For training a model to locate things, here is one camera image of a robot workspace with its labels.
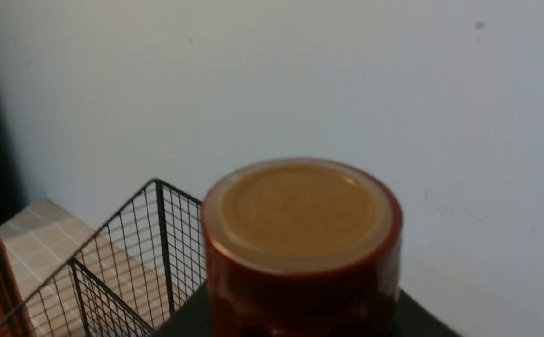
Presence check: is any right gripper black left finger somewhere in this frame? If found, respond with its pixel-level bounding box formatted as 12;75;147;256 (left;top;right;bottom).
153;282;213;337

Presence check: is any black wire mesh rack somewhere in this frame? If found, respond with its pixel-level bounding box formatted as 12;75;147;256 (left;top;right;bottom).
0;179;206;337

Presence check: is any dark soy sauce bottle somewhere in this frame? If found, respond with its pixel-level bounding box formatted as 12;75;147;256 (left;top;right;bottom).
200;158;403;337

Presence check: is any checkered peach tablecloth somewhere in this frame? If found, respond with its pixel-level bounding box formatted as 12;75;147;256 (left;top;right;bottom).
0;199;187;337

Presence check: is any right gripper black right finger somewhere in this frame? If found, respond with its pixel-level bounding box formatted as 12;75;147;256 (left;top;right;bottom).
394;289;460;337

